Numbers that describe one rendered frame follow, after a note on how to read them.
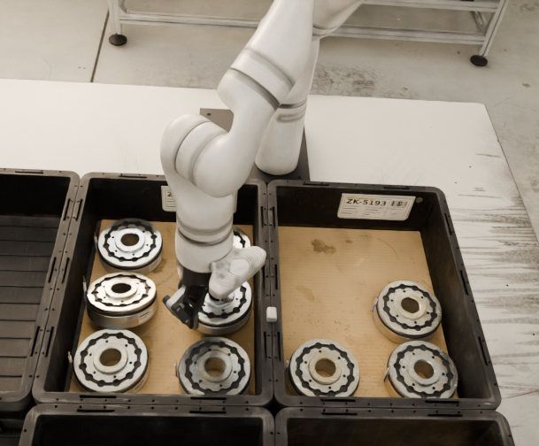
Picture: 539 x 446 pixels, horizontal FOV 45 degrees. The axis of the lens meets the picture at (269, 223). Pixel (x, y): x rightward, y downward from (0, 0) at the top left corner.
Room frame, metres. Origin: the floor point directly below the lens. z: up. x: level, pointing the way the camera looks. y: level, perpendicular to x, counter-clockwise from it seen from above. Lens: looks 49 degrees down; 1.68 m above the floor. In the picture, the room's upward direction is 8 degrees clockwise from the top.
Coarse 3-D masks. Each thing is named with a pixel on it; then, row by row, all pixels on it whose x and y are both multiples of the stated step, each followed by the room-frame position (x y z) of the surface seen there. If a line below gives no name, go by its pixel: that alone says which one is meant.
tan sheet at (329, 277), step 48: (288, 240) 0.71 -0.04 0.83; (336, 240) 0.73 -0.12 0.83; (384, 240) 0.74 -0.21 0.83; (288, 288) 0.61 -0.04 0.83; (336, 288) 0.62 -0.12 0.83; (432, 288) 0.65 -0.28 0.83; (288, 336) 0.52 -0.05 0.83; (336, 336) 0.53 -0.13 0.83; (384, 336) 0.54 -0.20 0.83; (384, 384) 0.46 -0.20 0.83
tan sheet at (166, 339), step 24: (168, 240) 0.68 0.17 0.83; (96, 264) 0.61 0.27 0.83; (168, 264) 0.63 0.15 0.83; (168, 288) 0.58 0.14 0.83; (168, 312) 0.54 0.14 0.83; (144, 336) 0.49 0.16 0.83; (168, 336) 0.49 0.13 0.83; (192, 336) 0.50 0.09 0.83; (216, 336) 0.51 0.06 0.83; (240, 336) 0.51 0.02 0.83; (168, 360) 0.46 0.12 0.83; (72, 384) 0.40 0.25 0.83; (144, 384) 0.41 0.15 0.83; (168, 384) 0.42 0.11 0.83
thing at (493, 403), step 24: (384, 192) 0.77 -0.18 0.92; (408, 192) 0.77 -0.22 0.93; (432, 192) 0.78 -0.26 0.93; (456, 240) 0.68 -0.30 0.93; (456, 264) 0.63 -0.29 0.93; (480, 336) 0.50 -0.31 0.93; (480, 360) 0.47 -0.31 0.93; (384, 408) 0.38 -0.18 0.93; (408, 408) 0.38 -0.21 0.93; (432, 408) 0.38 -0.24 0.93; (456, 408) 0.39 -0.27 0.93; (480, 408) 0.39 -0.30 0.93
